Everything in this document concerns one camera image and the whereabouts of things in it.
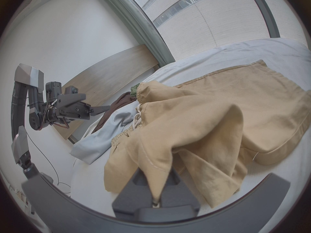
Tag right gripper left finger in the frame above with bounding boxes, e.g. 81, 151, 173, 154
112, 168, 156, 221

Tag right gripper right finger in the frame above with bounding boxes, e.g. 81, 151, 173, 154
160, 166, 201, 215

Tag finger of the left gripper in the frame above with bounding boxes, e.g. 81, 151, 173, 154
89, 105, 112, 116

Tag tan shorts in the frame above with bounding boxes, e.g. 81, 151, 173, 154
104, 59, 311, 209

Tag bed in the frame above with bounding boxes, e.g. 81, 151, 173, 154
52, 38, 311, 218

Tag brown garment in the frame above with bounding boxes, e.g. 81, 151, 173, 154
91, 92, 136, 134

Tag pale blue garment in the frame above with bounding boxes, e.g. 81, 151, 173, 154
70, 101, 141, 165

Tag green garment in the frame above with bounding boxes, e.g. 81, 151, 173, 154
130, 83, 141, 98

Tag grey-green curtain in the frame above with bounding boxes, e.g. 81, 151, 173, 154
93, 0, 176, 66

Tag window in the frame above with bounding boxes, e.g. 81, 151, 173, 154
121, 0, 292, 62

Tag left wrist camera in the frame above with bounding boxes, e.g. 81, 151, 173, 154
64, 85, 79, 95

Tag black cable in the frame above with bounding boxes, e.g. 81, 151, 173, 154
25, 130, 72, 195

